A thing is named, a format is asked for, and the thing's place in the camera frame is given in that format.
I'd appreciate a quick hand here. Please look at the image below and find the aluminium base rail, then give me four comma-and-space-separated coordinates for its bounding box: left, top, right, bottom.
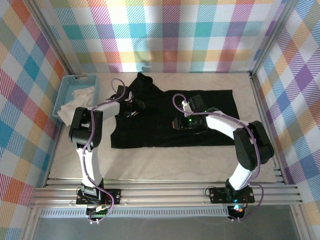
27, 178, 305, 208

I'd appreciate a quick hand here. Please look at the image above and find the blue plastic basket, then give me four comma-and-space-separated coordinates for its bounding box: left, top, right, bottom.
51, 74, 100, 123

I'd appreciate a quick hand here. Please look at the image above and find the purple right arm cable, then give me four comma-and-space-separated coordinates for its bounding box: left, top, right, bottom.
172, 93, 265, 221

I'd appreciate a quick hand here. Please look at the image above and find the white crumpled cloth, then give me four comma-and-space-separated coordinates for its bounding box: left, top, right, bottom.
56, 86, 97, 126

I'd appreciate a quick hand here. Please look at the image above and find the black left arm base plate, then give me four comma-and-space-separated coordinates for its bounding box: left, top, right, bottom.
75, 188, 123, 206

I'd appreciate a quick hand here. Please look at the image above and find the aluminium corner post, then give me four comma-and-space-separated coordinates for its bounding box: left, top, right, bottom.
248, 0, 298, 76
23, 0, 81, 76

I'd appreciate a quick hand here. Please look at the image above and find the grey slotted cable duct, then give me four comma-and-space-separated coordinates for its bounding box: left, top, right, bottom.
39, 207, 231, 218

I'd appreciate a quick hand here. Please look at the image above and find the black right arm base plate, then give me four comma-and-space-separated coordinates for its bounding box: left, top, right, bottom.
208, 186, 256, 205

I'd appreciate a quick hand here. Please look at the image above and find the black printed t-shirt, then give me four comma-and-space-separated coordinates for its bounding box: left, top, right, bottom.
110, 72, 240, 149

